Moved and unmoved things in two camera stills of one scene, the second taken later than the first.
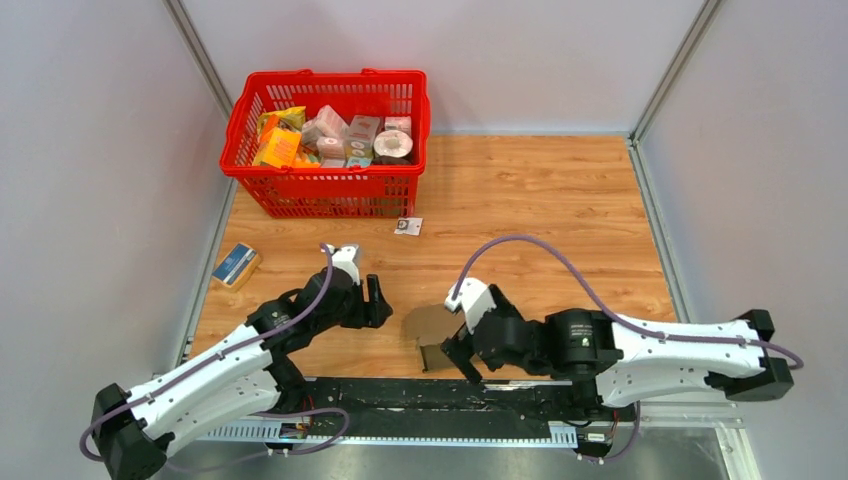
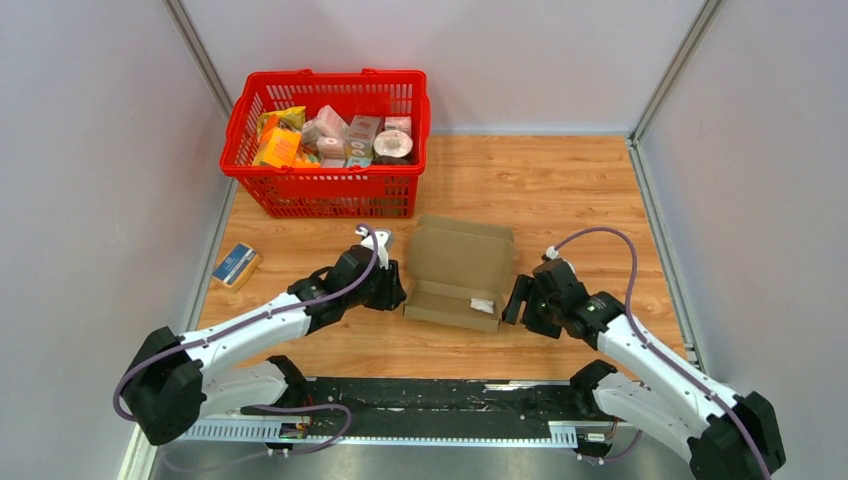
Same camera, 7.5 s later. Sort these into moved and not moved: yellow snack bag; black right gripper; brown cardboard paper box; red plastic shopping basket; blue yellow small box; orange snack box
Moved: black right gripper; brown cardboard paper box
Not moved: yellow snack bag; orange snack box; blue yellow small box; red plastic shopping basket
